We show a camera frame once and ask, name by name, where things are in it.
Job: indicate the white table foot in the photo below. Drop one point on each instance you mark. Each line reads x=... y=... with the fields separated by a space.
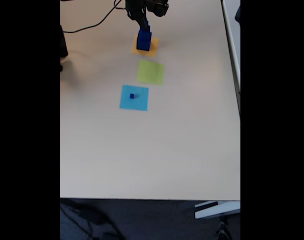
x=217 y=210

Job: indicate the tiny blue cube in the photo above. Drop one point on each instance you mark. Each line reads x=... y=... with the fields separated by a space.
x=131 y=96

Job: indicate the light blue paper square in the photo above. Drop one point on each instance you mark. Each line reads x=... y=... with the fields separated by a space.
x=139 y=103

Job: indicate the large blue cube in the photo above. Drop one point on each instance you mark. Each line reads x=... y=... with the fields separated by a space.
x=143 y=43

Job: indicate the dark blue object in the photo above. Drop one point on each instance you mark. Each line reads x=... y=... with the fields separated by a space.
x=238 y=13

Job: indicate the green paper square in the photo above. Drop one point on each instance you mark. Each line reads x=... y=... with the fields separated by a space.
x=150 y=72

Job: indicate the orange paper square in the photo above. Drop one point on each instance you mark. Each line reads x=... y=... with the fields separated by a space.
x=154 y=48

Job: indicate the medium blue cube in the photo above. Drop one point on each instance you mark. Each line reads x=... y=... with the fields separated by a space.
x=148 y=32

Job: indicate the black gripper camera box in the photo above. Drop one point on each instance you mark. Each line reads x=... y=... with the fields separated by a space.
x=158 y=7

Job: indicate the white neighbouring table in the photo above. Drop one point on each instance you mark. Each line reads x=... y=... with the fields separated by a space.
x=233 y=45

